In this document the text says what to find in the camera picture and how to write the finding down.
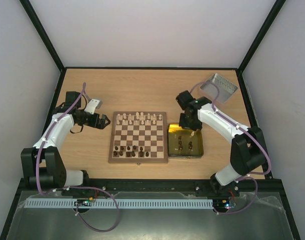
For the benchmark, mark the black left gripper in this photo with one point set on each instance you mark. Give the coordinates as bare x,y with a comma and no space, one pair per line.
101,125

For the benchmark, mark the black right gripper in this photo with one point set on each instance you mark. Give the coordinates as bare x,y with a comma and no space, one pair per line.
188,124

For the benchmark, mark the gold tin box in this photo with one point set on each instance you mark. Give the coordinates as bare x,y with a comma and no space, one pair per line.
184,143

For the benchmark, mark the wooden chess board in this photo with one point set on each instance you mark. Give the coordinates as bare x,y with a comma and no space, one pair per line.
153,139

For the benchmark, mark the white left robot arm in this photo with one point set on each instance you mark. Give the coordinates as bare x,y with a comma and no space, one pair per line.
42,164

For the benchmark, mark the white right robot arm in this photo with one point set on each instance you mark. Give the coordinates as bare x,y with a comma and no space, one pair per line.
248,152

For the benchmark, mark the silver tin lid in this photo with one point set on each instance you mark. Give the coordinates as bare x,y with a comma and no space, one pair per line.
218,86

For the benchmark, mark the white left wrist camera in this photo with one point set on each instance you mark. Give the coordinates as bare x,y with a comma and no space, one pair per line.
92,105

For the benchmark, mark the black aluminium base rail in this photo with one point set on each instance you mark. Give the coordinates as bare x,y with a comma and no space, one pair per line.
196,187

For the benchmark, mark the white slotted cable duct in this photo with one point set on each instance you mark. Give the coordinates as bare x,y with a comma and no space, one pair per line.
65,203

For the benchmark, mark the black frame post left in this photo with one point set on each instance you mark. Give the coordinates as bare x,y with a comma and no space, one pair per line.
32,15

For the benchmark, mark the black frame post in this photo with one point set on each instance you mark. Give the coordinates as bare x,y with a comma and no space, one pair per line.
269,20
32,15

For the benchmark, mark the black frame post right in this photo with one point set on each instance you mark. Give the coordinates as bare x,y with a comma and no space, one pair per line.
269,20

